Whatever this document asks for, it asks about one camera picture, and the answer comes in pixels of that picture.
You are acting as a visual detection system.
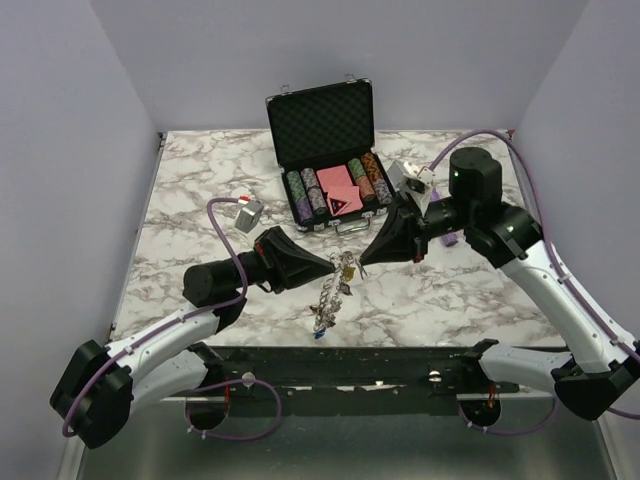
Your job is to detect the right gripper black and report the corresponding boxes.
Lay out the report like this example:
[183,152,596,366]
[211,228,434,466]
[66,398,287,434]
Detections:
[359,190,475,265]

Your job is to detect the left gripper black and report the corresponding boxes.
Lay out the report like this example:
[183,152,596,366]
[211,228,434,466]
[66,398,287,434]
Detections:
[226,225,335,294]

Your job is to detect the key with black tag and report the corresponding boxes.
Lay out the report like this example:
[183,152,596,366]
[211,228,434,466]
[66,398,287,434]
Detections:
[354,258,368,279]

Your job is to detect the silver disc keyring holder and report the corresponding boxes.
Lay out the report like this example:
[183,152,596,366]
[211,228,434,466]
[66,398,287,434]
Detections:
[310,251,357,334]

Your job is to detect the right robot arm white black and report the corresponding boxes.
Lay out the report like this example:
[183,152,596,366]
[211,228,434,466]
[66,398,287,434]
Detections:
[360,147,639,421]

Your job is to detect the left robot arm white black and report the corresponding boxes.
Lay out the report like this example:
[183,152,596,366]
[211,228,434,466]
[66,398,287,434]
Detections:
[49,227,335,448]

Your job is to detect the purple glitter toy microphone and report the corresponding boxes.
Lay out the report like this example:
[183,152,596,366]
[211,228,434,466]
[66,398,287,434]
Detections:
[431,189,458,248]

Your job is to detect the pink playing card deck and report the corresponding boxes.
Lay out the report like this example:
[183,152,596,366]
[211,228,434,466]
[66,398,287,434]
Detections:
[316,165,363,217]

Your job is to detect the black poker chip case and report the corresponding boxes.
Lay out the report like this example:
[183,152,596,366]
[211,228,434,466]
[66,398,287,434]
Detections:
[265,78,394,233]

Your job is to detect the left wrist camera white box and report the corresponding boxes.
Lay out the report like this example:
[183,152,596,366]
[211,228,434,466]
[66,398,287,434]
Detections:
[234,196,264,234]

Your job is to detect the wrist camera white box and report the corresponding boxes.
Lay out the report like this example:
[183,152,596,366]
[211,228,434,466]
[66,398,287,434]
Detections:
[387,160,435,216]
[234,196,264,234]

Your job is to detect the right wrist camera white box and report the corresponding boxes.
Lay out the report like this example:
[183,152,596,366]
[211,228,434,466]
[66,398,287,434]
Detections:
[387,160,435,216]

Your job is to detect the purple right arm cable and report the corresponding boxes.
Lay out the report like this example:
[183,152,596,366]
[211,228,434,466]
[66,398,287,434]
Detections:
[429,128,640,436]

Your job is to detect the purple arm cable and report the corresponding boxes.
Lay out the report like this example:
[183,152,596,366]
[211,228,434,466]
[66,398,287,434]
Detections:
[61,197,282,442]
[429,128,640,436]

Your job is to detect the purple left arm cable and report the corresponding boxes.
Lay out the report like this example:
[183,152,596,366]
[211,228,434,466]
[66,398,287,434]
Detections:
[61,197,282,442]

